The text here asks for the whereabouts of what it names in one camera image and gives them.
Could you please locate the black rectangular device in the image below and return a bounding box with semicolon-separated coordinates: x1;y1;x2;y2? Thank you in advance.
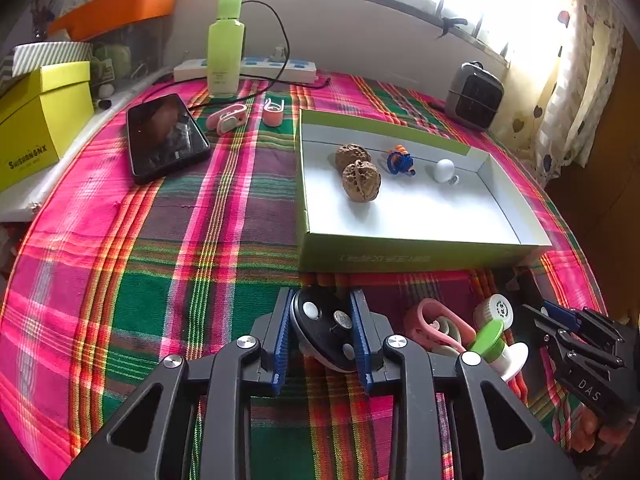
506;268;544;321

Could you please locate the white power strip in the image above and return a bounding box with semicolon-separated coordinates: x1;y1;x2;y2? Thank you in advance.
172;58;317;84

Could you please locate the blue orange small toy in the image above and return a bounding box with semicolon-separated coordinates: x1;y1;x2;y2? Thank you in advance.
386;144;416;176

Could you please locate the orange tray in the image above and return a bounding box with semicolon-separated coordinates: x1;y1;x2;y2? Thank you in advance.
48;0;175;41

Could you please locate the black smartphone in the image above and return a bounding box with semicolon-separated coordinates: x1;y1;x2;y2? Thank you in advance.
126;93;212;185

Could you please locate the plaid pink green bedspread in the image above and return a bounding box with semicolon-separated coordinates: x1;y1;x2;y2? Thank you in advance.
1;74;604;479

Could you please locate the grey small heater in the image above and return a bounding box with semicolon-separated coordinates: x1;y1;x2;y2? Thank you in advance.
445;61;504;131

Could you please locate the pink looped clip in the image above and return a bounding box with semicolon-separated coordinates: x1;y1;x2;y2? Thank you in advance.
404;298;476;358

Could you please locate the white round capped jar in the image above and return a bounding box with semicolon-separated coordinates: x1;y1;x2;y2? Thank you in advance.
473;294;514;330

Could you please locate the green lotion bottle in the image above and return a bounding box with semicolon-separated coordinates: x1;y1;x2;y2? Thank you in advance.
206;0;245;99

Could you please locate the black white round disc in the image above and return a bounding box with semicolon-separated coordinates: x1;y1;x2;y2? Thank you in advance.
290;287;356;374

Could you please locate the pink clip on bed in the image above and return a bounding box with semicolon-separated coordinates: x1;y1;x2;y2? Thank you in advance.
205;103;248;136

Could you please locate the yellow shoe box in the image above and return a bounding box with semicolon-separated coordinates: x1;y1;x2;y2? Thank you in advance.
0;61;94;190

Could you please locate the black charger cable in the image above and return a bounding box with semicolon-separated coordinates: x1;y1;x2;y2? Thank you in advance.
186;0;332;109

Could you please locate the heart pattern curtain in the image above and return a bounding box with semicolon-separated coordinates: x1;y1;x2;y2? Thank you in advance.
490;0;624;185

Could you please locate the brown walnut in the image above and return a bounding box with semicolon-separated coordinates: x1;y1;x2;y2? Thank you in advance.
342;159;381;203
334;143;371;172

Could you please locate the white egg-shaped keychain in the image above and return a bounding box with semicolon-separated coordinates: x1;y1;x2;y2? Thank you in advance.
433;158;459;185

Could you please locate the green white spool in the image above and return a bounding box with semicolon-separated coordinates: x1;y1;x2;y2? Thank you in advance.
469;318;528;382

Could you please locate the pink small cup clip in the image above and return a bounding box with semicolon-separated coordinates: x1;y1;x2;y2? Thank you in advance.
262;98;285;128

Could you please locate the striped gift box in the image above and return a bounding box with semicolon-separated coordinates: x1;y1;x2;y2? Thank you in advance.
0;41;93;93

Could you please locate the right hand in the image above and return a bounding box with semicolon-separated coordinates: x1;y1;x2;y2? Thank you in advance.
570;406;632;453

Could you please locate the green white shallow box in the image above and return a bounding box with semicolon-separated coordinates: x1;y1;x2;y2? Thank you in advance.
296;110;552;273

